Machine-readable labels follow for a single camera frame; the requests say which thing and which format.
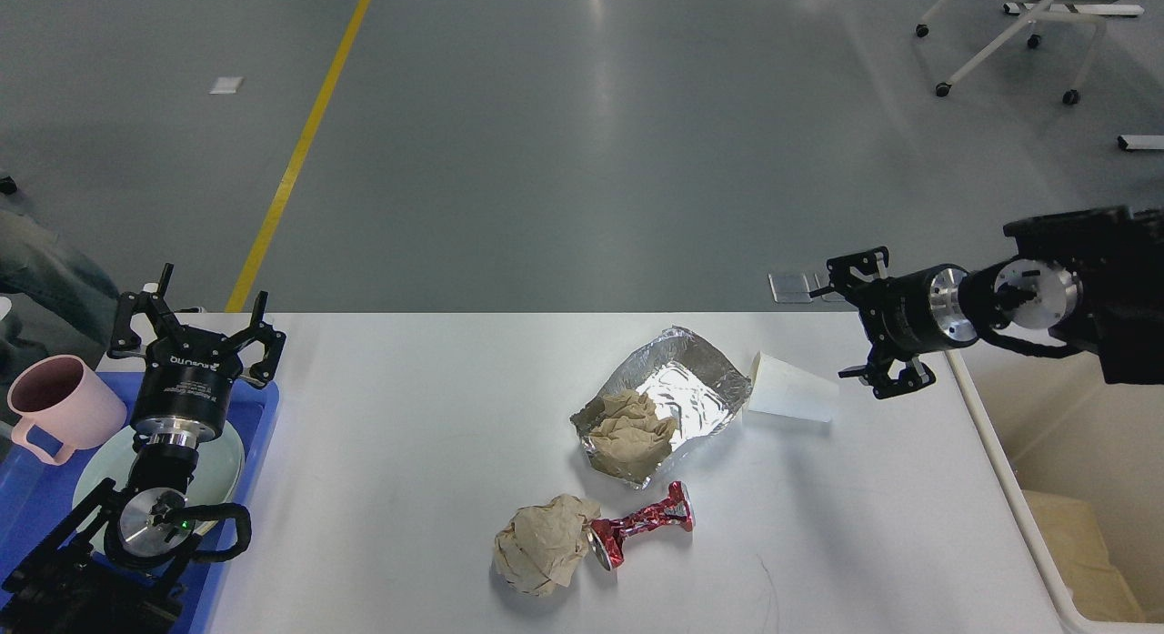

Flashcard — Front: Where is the right floor socket plate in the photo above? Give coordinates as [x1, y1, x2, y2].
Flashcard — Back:
[811, 273, 849, 302]

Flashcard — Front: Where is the left floor socket plate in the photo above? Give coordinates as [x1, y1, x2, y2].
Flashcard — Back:
[768, 273, 814, 304]

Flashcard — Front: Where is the light green plate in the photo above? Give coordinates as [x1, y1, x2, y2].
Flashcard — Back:
[72, 423, 244, 557]

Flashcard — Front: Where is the white rolling chair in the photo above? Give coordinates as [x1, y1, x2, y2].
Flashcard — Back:
[934, 0, 1119, 106]

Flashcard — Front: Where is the floor socket plate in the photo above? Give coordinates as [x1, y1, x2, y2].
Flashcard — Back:
[768, 273, 814, 304]
[811, 273, 849, 302]

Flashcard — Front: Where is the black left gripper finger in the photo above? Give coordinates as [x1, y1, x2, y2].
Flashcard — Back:
[107, 264, 183, 362]
[223, 291, 286, 389]

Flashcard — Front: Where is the crumpled brown paper ball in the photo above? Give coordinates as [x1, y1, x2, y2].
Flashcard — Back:
[492, 494, 599, 597]

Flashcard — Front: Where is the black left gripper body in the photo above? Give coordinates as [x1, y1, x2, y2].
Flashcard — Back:
[130, 339, 242, 450]

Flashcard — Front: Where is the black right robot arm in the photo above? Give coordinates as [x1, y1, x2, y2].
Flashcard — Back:
[808, 206, 1163, 399]

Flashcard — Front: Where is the person in jeans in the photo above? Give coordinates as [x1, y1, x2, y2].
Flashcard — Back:
[1, 176, 119, 377]

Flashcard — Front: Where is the white paper cup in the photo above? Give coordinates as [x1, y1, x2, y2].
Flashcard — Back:
[746, 352, 839, 423]

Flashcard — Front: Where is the pink mug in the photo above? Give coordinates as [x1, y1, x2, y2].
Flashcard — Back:
[5, 355, 127, 466]

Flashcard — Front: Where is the aluminium foil tray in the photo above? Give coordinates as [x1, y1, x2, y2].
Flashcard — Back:
[570, 327, 752, 487]

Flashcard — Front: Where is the white bar on floor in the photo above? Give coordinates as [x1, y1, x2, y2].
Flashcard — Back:
[1117, 134, 1164, 152]

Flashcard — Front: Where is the crumpled brown paper in foil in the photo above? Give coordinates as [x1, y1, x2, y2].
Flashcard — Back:
[585, 389, 680, 486]

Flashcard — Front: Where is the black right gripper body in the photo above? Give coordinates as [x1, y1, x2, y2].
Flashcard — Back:
[858, 264, 978, 362]

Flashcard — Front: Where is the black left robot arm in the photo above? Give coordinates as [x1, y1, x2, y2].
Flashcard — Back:
[3, 265, 286, 633]

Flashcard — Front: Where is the crushed red can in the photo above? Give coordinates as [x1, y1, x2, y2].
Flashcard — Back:
[587, 480, 696, 572]

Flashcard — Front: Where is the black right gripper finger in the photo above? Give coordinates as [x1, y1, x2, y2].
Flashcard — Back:
[838, 343, 937, 399]
[826, 245, 889, 304]

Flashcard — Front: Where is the white plastic bin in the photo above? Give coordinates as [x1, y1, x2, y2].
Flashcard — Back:
[943, 347, 1163, 633]

